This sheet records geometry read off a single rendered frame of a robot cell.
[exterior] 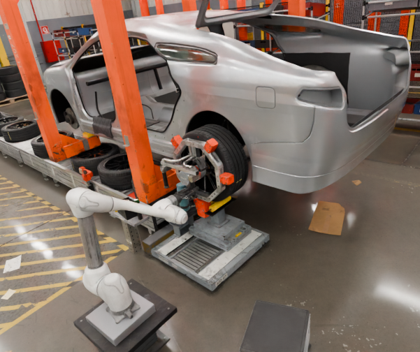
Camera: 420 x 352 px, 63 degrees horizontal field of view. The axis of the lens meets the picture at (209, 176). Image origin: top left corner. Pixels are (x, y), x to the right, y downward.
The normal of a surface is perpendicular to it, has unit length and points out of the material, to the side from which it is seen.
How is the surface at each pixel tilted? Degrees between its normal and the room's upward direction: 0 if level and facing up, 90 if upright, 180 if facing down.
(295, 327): 0
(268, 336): 0
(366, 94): 90
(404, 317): 0
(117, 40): 90
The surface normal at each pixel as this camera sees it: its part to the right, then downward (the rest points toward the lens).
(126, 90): 0.73, 0.22
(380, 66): -0.68, 0.39
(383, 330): -0.11, -0.89
